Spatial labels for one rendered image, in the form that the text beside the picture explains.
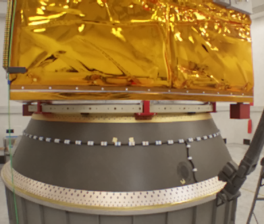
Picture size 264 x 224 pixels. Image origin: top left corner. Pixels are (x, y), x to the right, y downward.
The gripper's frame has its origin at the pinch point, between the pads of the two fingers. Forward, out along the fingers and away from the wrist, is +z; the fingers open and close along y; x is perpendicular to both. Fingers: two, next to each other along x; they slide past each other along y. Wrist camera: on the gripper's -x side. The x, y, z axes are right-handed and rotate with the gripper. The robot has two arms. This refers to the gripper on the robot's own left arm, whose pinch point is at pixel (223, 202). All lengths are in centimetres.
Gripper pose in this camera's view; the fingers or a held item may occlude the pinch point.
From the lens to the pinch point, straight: 128.8
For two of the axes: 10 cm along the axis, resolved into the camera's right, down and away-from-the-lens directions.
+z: -2.5, 8.5, 4.5
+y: -8.6, 0.1, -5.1
